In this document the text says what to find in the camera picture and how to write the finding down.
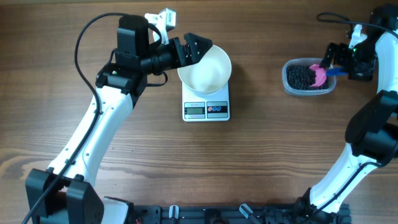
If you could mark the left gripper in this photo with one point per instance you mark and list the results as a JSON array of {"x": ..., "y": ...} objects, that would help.
[{"x": 175, "y": 45}]

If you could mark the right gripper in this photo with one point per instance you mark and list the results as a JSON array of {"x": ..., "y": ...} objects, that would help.
[{"x": 364, "y": 73}]

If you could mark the pink scoop blue handle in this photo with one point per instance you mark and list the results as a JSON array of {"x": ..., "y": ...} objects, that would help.
[{"x": 321, "y": 74}]

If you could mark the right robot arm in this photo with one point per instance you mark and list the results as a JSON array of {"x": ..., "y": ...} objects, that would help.
[{"x": 371, "y": 141}]

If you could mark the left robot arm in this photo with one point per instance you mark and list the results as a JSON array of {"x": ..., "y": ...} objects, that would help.
[{"x": 64, "y": 192}]

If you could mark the white bowl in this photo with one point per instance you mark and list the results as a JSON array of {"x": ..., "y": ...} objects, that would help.
[{"x": 209, "y": 75}]

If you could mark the white digital kitchen scale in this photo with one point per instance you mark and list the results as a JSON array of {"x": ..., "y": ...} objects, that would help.
[{"x": 205, "y": 108}]

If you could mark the clear plastic container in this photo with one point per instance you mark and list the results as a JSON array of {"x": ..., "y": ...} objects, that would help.
[{"x": 306, "y": 62}]

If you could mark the black beans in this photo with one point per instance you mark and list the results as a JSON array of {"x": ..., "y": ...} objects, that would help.
[{"x": 300, "y": 77}]

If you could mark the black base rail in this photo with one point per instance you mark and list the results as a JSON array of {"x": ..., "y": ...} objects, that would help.
[{"x": 243, "y": 214}]

